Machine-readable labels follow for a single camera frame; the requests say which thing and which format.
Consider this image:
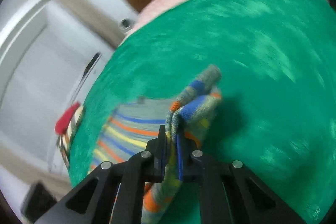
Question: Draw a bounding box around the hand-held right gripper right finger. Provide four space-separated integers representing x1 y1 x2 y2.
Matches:
176 122 306 224

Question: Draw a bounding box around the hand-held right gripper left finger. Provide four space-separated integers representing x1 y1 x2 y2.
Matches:
34 124 168 224

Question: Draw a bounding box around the striped knit sweater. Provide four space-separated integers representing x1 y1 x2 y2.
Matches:
89 64 223 224

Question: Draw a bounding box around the red-toed striped sock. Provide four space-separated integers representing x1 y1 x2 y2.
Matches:
58 105 87 165

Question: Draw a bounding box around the red object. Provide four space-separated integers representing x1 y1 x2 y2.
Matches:
55 102 81 134

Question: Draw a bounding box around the green floral blanket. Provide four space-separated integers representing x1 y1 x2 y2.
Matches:
68 0 336 224

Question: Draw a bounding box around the black object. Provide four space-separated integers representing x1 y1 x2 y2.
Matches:
21 181 58 222

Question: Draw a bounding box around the round metal fitting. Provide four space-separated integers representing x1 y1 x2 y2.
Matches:
119 18 132 31

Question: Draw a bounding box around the white door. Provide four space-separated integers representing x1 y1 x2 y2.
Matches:
0 0 168 188

